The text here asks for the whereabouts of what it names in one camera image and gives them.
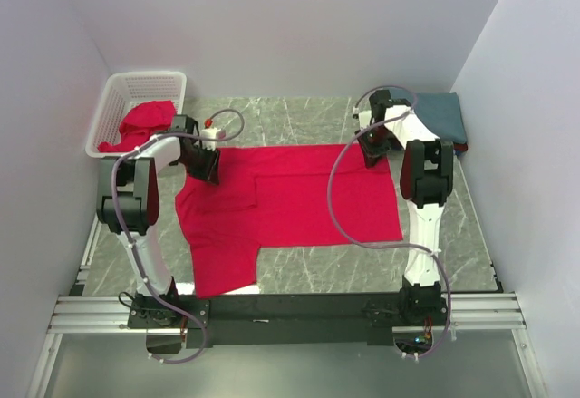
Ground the folded teal t-shirt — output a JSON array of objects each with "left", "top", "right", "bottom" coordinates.
[{"left": 385, "top": 92, "right": 468, "bottom": 146}]

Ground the red t-shirt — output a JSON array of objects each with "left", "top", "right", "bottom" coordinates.
[
  {"left": 175, "top": 144, "right": 403, "bottom": 298},
  {"left": 97, "top": 101, "right": 177, "bottom": 153},
  {"left": 453, "top": 142, "right": 469, "bottom": 157}
]

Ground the folded red t-shirt in stack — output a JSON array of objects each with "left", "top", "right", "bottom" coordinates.
[{"left": 453, "top": 142, "right": 469, "bottom": 157}]

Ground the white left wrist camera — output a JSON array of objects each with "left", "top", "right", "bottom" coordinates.
[{"left": 199, "top": 119, "right": 227, "bottom": 150}]

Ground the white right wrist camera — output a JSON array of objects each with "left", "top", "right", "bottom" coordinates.
[{"left": 352, "top": 102, "right": 372, "bottom": 130}]

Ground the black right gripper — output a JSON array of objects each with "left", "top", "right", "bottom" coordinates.
[{"left": 355, "top": 124, "right": 392, "bottom": 168}]

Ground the white plastic laundry basket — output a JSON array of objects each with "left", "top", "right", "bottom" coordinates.
[{"left": 85, "top": 71, "right": 187, "bottom": 158}]

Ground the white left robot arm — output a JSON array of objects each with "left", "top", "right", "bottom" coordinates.
[{"left": 96, "top": 115, "right": 227, "bottom": 328}]

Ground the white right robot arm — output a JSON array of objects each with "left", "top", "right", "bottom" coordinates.
[{"left": 353, "top": 86, "right": 454, "bottom": 325}]

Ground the red t-shirt in basket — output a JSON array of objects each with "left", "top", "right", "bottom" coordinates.
[{"left": 97, "top": 101, "right": 177, "bottom": 153}]

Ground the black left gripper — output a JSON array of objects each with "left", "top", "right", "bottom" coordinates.
[{"left": 177, "top": 143, "right": 221, "bottom": 185}]

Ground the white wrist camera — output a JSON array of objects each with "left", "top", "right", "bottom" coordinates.
[
  {"left": 199, "top": 119, "right": 227, "bottom": 150},
  {"left": 352, "top": 102, "right": 372, "bottom": 130}
]

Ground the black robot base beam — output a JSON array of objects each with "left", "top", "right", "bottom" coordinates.
[{"left": 128, "top": 291, "right": 450, "bottom": 349}]

